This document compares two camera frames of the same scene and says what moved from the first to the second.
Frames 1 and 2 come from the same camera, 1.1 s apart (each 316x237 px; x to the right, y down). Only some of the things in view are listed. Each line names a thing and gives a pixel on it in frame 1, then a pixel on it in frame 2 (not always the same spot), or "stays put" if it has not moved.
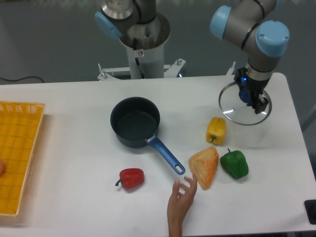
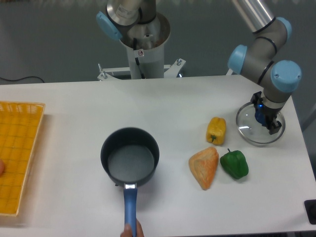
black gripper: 255,87 to 270,114
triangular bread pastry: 203,163 stays put
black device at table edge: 310,208 stays put
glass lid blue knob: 233,101 to 252,125
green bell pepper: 235,163 stays put
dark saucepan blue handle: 136,121 to 130,157
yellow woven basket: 20,127 stays put
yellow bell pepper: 216,130 stays put
